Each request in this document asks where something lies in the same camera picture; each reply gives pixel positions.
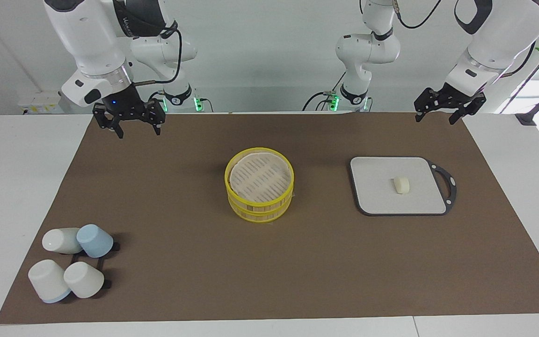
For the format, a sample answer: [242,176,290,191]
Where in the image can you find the white steamer liner paper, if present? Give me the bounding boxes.
[230,152,291,203]

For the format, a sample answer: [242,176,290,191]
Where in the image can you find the yellow bamboo steamer basket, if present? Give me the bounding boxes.
[224,147,295,223]

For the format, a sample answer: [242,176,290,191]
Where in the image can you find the grey cutting board dark rim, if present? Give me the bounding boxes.
[350,156,457,217]

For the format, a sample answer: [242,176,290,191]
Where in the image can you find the white power box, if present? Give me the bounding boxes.
[17,91,65,115]

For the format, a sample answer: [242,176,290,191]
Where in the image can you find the light blue cup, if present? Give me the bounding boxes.
[76,224,114,258]

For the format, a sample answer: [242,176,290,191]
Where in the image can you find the all white cup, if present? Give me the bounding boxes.
[63,261,105,299]
[42,227,83,255]

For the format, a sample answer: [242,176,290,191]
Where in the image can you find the black cup rack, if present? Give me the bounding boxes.
[71,241,121,289]

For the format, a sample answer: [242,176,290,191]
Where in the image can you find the brown table mat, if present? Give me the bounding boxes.
[0,112,539,324]

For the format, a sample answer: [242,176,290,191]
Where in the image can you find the white cup blue rim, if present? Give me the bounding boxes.
[28,259,72,304]

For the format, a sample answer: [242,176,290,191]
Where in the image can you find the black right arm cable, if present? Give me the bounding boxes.
[131,19,184,101]

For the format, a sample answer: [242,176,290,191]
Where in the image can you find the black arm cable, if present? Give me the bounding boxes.
[393,0,444,29]
[131,19,184,101]

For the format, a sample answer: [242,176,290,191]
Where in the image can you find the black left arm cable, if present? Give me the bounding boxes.
[393,0,444,29]

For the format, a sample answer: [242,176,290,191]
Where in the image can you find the black base cables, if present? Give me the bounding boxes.
[302,70,348,112]

